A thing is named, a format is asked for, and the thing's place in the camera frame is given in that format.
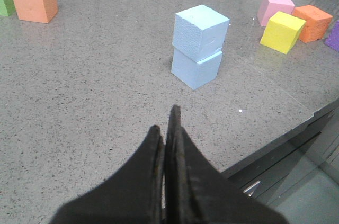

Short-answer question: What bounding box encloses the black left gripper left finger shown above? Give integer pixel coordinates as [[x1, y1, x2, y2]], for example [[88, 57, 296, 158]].
[[51, 126, 165, 223]]

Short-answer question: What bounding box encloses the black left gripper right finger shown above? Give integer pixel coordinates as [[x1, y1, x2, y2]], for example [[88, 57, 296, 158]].
[[165, 105, 287, 223]]

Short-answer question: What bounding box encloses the smooth light blue foam cube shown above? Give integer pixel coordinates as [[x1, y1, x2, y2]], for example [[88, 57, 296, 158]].
[[171, 49, 223, 89]]

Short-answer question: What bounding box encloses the textured light blue foam cube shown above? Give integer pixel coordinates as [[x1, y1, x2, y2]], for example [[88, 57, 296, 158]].
[[172, 5, 230, 62]]

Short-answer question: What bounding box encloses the yellow foam cube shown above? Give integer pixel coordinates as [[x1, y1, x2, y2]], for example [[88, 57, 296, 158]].
[[260, 11, 306, 55]]

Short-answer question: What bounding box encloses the pink foam cube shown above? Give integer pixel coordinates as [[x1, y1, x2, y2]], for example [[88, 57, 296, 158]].
[[257, 0, 295, 26]]

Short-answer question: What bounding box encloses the orange foam cube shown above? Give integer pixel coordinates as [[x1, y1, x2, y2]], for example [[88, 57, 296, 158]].
[[13, 0, 58, 23], [292, 5, 333, 43]]

